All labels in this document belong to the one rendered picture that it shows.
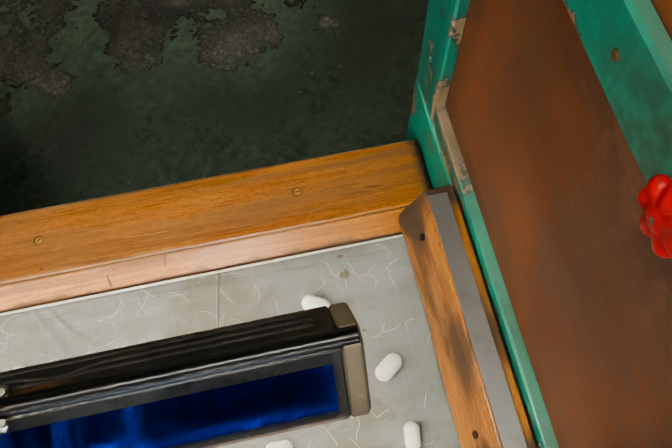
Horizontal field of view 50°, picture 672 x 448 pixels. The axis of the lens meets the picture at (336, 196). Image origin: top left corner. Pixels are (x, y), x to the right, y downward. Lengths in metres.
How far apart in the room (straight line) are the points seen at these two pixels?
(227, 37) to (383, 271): 1.25
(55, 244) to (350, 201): 0.36
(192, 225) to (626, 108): 0.59
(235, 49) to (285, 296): 1.21
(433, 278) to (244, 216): 0.25
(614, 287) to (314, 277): 0.44
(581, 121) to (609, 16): 0.10
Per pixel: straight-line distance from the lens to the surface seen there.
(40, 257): 0.93
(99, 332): 0.90
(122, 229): 0.91
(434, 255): 0.78
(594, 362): 0.59
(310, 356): 0.47
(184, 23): 2.08
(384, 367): 0.83
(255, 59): 1.97
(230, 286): 0.88
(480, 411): 0.74
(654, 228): 0.39
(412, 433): 0.82
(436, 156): 0.86
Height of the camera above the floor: 1.57
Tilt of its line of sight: 64 degrees down
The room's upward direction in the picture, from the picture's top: straight up
